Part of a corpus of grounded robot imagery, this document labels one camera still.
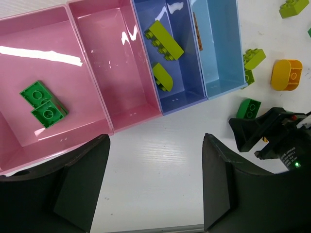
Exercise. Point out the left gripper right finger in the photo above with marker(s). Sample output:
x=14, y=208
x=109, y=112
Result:
x=241, y=197

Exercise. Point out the light blue bin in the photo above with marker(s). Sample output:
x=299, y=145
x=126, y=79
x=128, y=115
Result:
x=221, y=58

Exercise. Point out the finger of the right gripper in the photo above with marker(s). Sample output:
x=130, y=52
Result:
x=248, y=132

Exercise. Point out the purple-blue bin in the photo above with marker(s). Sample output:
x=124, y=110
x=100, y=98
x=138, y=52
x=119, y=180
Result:
x=176, y=17

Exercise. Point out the yellow rounded lego brick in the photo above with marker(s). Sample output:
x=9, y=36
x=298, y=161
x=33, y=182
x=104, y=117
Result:
x=286, y=75

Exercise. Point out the lime lego brick top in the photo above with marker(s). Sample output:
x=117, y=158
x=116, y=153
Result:
x=292, y=8

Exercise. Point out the brown lego brick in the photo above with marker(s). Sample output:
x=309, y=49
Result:
x=197, y=33

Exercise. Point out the small pink bin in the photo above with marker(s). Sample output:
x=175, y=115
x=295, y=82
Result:
x=112, y=42

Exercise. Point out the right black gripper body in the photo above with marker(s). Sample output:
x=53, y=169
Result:
x=288, y=135

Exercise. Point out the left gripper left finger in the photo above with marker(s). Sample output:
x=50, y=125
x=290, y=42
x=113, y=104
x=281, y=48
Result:
x=58, y=196

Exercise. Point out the lime lego brick curved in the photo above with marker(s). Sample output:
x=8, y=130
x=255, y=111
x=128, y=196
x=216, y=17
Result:
x=162, y=78

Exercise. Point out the dark green lego plate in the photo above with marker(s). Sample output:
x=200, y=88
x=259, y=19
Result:
x=48, y=109

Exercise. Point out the long lime lego brick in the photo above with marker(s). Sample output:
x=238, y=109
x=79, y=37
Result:
x=165, y=43

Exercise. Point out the lime lego brick upper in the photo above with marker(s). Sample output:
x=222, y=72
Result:
x=252, y=58

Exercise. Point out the lime lego brick lower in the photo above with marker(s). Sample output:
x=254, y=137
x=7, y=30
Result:
x=249, y=77

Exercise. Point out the large pink bin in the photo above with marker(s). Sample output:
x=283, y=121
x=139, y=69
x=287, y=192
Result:
x=44, y=46

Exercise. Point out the green lego brick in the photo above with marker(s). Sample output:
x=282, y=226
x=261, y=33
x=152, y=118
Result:
x=248, y=109

